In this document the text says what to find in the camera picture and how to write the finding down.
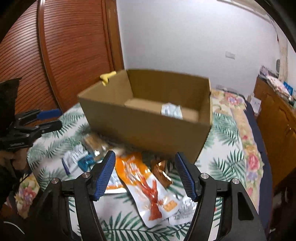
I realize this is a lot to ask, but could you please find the blue white date pouch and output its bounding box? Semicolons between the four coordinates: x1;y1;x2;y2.
61;144;88;176

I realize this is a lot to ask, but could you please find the teal candy wrapper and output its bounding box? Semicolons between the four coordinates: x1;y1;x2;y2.
78;154;96;172

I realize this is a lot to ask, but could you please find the brown cracker bar packet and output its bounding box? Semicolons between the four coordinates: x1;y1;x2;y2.
82;133;109;161

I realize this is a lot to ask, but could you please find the orange white snack packet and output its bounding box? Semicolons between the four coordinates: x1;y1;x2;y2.
115;153;181;228

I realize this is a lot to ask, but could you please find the small orange snack packet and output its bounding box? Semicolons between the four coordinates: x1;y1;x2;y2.
151;159;173;188

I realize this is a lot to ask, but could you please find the white silver snack pouch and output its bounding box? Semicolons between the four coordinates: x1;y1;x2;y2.
161;103;183;120

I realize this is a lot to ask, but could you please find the floral quilt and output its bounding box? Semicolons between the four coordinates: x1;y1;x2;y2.
6;90;272;240

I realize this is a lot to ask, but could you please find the wooden louvred wardrobe door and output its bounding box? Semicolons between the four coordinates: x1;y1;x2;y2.
1;1;124;113

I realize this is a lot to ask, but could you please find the yellow Pikachu plush toy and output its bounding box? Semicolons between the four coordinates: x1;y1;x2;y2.
100;71;116;86

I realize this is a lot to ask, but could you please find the wooden sideboard cabinet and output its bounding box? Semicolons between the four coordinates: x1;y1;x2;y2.
253;77;295;189

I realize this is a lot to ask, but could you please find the brown cardboard box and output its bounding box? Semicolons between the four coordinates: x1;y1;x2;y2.
78;69;212;163

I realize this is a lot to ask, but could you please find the folded floral cloth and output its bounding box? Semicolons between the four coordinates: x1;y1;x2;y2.
266;75;291;98

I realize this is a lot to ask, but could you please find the blue box on cabinet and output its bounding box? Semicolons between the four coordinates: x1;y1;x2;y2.
283;81;293;96

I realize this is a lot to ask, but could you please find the small white fan heater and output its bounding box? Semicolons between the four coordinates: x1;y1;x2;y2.
275;59;280;74

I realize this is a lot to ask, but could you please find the beige curtain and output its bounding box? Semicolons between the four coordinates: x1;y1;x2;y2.
276;24;288;82

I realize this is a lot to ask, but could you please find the white wall switch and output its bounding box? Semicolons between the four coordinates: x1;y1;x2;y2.
225;51;236;60

